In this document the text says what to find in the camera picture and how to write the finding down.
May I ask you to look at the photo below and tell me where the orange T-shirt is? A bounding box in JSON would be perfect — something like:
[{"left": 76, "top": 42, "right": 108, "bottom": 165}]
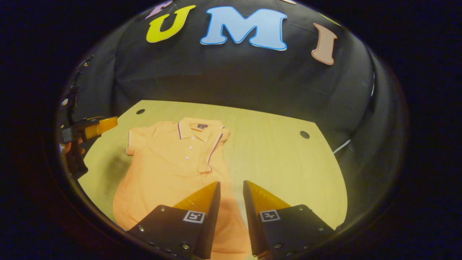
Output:
[{"left": 113, "top": 117, "right": 253, "bottom": 260}]

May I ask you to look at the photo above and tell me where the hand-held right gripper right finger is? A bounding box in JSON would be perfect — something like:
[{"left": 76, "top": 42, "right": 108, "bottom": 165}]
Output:
[{"left": 243, "top": 180, "right": 336, "bottom": 259}]

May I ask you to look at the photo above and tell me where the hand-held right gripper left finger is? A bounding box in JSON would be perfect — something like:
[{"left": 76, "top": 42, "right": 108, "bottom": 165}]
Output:
[{"left": 128, "top": 181, "right": 221, "bottom": 260}]

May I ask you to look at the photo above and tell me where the white cable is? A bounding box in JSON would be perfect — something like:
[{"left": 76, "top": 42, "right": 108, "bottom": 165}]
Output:
[{"left": 333, "top": 139, "right": 351, "bottom": 155}]

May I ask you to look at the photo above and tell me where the black backdrop cloth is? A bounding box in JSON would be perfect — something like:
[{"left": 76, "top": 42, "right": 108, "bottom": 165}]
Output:
[{"left": 60, "top": 0, "right": 406, "bottom": 231}]

